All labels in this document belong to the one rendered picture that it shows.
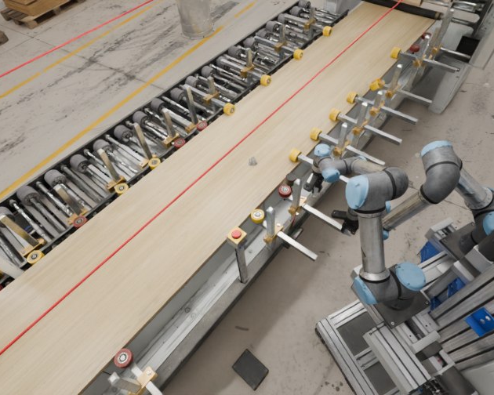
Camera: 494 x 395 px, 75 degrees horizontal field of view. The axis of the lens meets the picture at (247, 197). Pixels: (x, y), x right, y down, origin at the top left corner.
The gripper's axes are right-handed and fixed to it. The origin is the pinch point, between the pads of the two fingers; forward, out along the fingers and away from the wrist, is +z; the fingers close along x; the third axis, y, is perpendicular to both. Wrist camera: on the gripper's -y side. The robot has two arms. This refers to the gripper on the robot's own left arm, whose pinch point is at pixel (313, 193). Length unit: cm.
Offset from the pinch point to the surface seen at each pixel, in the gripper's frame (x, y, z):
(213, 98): 113, 35, 5
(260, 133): 63, 30, 11
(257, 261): 8, -42, 31
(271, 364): -26, -73, 101
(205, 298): 20, -78, 39
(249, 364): -15, -84, 89
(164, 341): 22, -109, 39
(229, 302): 5, -72, 31
